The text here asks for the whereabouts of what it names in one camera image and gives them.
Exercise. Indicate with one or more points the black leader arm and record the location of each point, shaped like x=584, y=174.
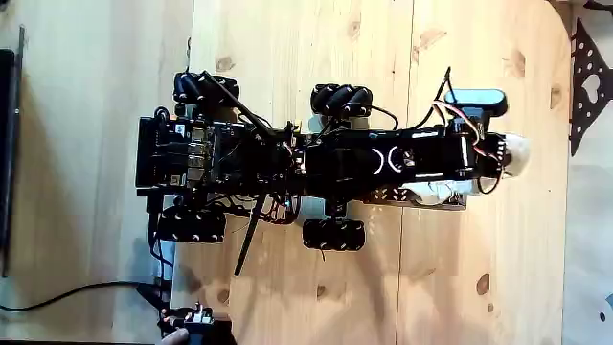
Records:
x=206, y=328

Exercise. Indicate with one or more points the person's hand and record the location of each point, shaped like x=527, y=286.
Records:
x=176, y=338

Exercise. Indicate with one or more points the black perforated sheet with heart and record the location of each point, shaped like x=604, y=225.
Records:
x=586, y=64

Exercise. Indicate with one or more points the black mecanum wheel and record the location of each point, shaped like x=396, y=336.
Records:
x=341, y=99
x=206, y=88
x=191, y=225
x=333, y=234

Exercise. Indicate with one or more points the black diagonal rod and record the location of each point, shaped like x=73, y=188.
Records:
x=237, y=103

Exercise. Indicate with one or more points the black flat panel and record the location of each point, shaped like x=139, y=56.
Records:
x=6, y=144

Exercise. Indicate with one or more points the black oval camera box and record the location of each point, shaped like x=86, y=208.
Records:
x=476, y=101

